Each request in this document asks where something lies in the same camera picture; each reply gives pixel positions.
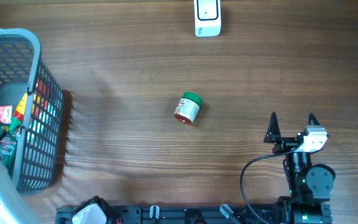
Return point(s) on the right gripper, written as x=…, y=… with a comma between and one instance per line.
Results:
x=273, y=135

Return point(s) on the green lid jar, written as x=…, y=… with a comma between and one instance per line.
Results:
x=188, y=107

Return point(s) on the red sauce bottle green cap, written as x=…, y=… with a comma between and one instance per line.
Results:
x=18, y=114

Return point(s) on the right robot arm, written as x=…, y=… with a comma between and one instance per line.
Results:
x=309, y=184

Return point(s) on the white barcode scanner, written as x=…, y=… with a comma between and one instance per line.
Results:
x=207, y=18

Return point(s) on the green glove package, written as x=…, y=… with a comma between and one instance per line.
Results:
x=8, y=146

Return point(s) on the grey plastic mesh basket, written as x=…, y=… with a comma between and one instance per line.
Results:
x=23, y=72

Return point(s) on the small red box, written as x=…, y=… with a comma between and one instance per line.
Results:
x=6, y=114

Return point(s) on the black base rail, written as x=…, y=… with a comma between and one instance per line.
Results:
x=212, y=215

